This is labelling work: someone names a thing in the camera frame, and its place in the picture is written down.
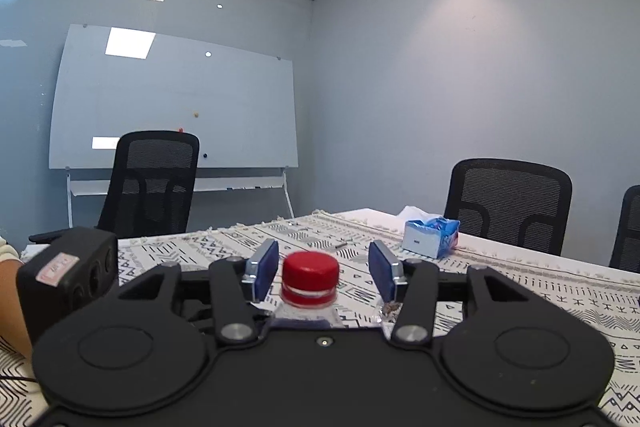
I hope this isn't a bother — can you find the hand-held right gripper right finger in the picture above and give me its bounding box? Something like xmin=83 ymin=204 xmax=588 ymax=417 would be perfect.
xmin=368 ymin=240 xmax=532 ymax=349

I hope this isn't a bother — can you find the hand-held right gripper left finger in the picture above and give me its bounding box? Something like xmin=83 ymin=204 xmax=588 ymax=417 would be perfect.
xmin=117 ymin=238 xmax=280 ymax=349

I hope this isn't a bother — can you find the red bottle cap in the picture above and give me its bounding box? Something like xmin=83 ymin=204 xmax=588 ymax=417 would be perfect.
xmin=281 ymin=251 xmax=340 ymax=308

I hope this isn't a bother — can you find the clear plastic bottle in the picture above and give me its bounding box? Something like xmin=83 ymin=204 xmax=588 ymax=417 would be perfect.
xmin=269 ymin=299 xmax=347 ymax=331

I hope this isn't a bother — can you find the person's left forearm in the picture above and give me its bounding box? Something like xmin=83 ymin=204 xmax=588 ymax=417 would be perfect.
xmin=0 ymin=234 xmax=34 ymax=359

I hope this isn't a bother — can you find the crumpled clear wrapper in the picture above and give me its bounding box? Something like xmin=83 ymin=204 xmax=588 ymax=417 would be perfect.
xmin=375 ymin=300 xmax=402 ymax=324

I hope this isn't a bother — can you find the blue tissue box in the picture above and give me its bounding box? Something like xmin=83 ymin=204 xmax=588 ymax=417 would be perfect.
xmin=400 ymin=206 xmax=461 ymax=259

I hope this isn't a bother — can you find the black mesh office chair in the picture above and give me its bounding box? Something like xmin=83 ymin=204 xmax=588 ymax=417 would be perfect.
xmin=443 ymin=158 xmax=573 ymax=257
xmin=29 ymin=130 xmax=201 ymax=244
xmin=608 ymin=185 xmax=640 ymax=274

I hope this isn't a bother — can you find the patterned white tablecloth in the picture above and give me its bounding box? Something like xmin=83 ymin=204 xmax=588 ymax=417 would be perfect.
xmin=0 ymin=209 xmax=640 ymax=427

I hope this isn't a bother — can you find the whiteboard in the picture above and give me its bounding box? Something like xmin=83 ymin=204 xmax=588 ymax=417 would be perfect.
xmin=48 ymin=24 xmax=299 ymax=170

